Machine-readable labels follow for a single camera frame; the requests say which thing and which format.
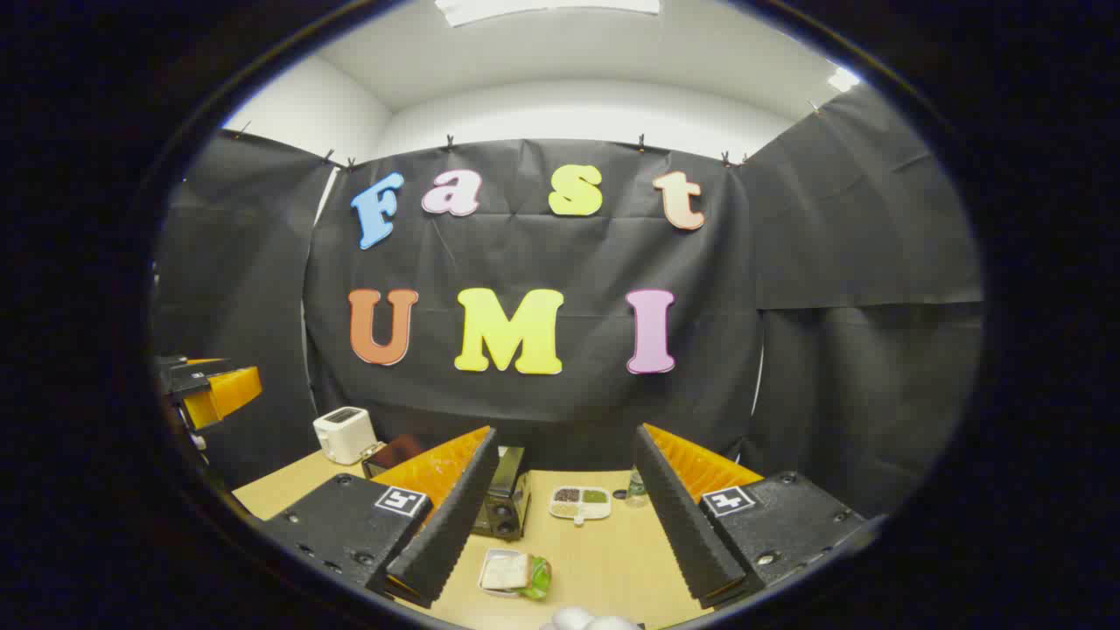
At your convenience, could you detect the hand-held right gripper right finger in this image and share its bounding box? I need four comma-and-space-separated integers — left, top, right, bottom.
632, 423, 869, 611

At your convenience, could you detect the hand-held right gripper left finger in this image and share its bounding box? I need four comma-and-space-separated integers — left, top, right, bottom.
261, 425, 501, 611

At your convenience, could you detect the black electric oven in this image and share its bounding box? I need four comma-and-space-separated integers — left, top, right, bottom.
361, 435, 532, 541

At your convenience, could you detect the sandwich with lettuce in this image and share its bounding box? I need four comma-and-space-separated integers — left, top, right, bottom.
481, 553, 552, 601

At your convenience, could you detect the white divided seasoning dish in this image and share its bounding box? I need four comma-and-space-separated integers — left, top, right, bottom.
549, 486, 612, 526

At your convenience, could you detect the white toaster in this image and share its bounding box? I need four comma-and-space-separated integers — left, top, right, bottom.
312, 406, 379, 466

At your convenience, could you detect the ceiling light panel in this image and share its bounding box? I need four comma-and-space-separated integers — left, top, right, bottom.
435, 0, 662, 27

